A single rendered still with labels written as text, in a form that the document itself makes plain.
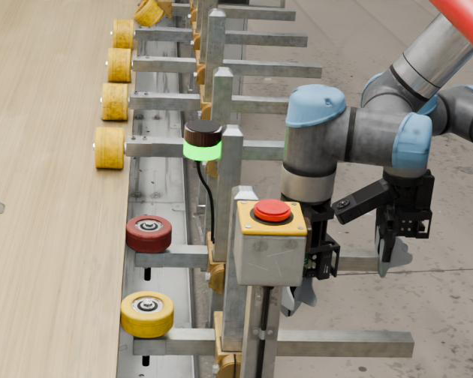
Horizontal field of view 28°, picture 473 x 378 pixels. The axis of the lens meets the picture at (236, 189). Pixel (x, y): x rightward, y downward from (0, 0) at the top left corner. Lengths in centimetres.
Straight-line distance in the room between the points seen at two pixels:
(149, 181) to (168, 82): 76
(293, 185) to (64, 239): 48
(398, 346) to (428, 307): 173
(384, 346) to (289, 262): 51
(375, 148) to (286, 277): 30
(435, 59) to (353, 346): 46
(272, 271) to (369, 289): 227
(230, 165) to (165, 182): 93
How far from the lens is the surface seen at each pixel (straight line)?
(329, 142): 125
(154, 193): 238
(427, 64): 135
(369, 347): 149
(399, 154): 126
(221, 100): 176
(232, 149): 152
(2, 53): 252
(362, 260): 170
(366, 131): 125
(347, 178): 405
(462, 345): 308
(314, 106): 123
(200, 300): 182
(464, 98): 164
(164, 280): 203
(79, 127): 205
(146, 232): 162
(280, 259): 101
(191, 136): 150
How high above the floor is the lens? 169
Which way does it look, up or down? 26 degrees down
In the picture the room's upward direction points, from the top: 4 degrees clockwise
